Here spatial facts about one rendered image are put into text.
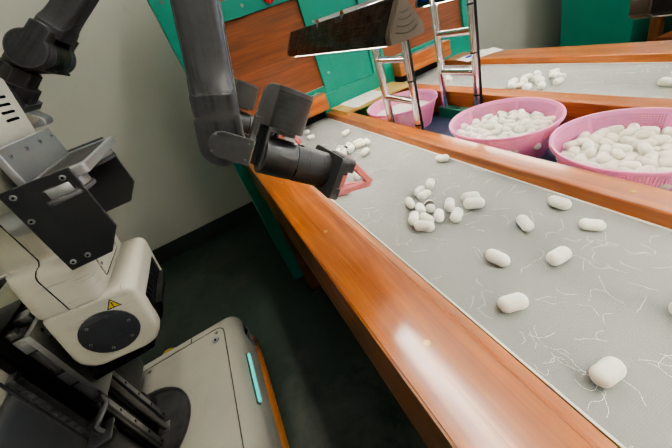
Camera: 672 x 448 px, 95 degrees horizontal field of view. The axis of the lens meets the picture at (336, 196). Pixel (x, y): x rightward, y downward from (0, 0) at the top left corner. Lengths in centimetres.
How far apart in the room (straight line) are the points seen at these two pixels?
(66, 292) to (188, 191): 168
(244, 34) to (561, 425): 130
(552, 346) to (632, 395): 7
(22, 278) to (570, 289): 86
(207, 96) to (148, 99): 183
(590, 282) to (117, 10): 226
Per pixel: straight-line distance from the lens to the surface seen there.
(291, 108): 44
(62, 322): 81
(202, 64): 44
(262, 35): 135
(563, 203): 62
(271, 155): 43
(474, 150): 79
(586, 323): 48
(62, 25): 93
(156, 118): 227
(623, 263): 56
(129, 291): 76
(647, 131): 87
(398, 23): 64
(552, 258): 52
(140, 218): 246
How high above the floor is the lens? 112
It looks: 29 degrees down
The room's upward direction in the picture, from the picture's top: 20 degrees counter-clockwise
